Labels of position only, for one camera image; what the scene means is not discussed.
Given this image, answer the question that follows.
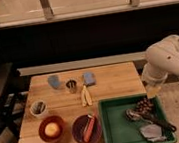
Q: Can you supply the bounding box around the black handled spoon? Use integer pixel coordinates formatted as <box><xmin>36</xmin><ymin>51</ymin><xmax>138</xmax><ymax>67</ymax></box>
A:
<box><xmin>125</xmin><ymin>108</ymin><xmax>177</xmax><ymax>132</ymax></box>

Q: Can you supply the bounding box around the metal cup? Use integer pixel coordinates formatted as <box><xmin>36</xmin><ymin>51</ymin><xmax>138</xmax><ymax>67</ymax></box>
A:
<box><xmin>66</xmin><ymin>79</ymin><xmax>78</xmax><ymax>94</ymax></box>

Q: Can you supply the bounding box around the purple bowl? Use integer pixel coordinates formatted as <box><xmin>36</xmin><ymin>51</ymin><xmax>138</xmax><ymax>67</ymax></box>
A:
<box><xmin>72</xmin><ymin>114</ymin><xmax>102</xmax><ymax>143</ymax></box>

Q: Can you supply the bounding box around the green plastic tray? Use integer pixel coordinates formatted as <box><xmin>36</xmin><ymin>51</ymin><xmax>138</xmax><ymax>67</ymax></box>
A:
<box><xmin>98</xmin><ymin>94</ymin><xmax>177</xmax><ymax>143</ymax></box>

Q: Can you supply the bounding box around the yellow round fruit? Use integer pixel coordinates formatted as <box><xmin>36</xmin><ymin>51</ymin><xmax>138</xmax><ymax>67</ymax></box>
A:
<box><xmin>44</xmin><ymin>122</ymin><xmax>61</xmax><ymax>137</ymax></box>

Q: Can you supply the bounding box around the bunch of brown grapes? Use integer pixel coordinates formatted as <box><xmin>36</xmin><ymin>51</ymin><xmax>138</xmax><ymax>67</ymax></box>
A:
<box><xmin>135</xmin><ymin>98</ymin><xmax>154</xmax><ymax>114</ymax></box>

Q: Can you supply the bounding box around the black chair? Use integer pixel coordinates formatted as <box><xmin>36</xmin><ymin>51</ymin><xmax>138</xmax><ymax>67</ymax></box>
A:
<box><xmin>0</xmin><ymin>63</ymin><xmax>24</xmax><ymax>138</ymax></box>

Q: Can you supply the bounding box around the small white cup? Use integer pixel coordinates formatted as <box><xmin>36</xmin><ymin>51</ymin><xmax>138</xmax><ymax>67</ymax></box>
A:
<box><xmin>30</xmin><ymin>100</ymin><xmax>49</xmax><ymax>119</ymax></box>

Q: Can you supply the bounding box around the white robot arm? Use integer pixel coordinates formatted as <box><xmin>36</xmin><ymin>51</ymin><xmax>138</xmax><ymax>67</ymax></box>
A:
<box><xmin>141</xmin><ymin>34</ymin><xmax>179</xmax><ymax>98</ymax></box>

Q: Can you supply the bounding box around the orange carrot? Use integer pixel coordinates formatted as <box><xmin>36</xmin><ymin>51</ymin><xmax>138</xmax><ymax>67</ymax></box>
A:
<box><xmin>83</xmin><ymin>116</ymin><xmax>96</xmax><ymax>142</ymax></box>

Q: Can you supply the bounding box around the blue cup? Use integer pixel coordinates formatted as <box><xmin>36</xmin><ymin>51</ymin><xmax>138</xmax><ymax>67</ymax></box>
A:
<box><xmin>48</xmin><ymin>75</ymin><xmax>61</xmax><ymax>89</ymax></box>

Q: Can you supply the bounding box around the yellow banana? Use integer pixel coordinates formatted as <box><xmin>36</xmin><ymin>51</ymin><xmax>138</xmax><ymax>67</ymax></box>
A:
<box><xmin>81</xmin><ymin>86</ymin><xmax>93</xmax><ymax>107</ymax></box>

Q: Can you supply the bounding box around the red bowl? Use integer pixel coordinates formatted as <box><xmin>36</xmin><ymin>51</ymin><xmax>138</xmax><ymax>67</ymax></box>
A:
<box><xmin>38</xmin><ymin>115</ymin><xmax>65</xmax><ymax>143</ymax></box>

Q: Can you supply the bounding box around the grey flat object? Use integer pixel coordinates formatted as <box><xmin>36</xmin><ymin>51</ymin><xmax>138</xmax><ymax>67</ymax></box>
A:
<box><xmin>140</xmin><ymin>123</ymin><xmax>167</xmax><ymax>143</ymax></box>

